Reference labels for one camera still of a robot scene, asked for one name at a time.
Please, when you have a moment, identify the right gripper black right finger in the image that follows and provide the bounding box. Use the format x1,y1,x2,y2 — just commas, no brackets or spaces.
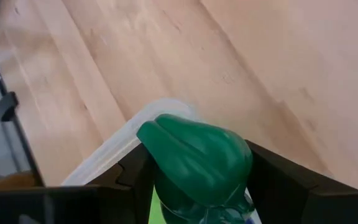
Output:
246,139,358,224

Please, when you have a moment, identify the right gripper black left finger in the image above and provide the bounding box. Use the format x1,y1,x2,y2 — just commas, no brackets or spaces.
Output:
87,142,155,224

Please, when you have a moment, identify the clear plastic tupperware container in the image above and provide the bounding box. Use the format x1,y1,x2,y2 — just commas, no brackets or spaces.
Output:
61,98,262,224

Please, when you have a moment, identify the light green toy lime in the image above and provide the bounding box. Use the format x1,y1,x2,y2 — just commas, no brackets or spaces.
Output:
147,186,167,224

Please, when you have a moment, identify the dark green toy bell pepper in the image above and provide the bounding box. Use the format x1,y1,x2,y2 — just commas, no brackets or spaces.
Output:
135,113,256,224

